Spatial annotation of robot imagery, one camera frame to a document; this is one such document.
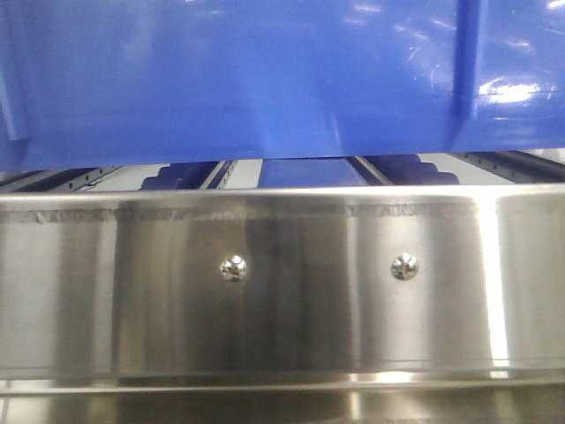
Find stainless steel conveyor side panel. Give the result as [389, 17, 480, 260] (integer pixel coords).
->
[1, 185, 564, 423]

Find left round-head steel bolt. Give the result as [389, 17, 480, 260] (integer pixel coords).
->
[219, 254, 248, 283]

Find blue stacked bins below conveyor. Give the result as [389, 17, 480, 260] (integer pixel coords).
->
[140, 155, 459, 191]

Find right round-head steel bolt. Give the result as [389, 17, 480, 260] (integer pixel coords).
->
[390, 252, 418, 281]

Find large blue plastic bin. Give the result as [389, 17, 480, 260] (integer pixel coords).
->
[1, 1, 564, 171]

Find round-head steel bolt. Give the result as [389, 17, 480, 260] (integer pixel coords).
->
[219, 254, 248, 283]
[390, 252, 418, 281]

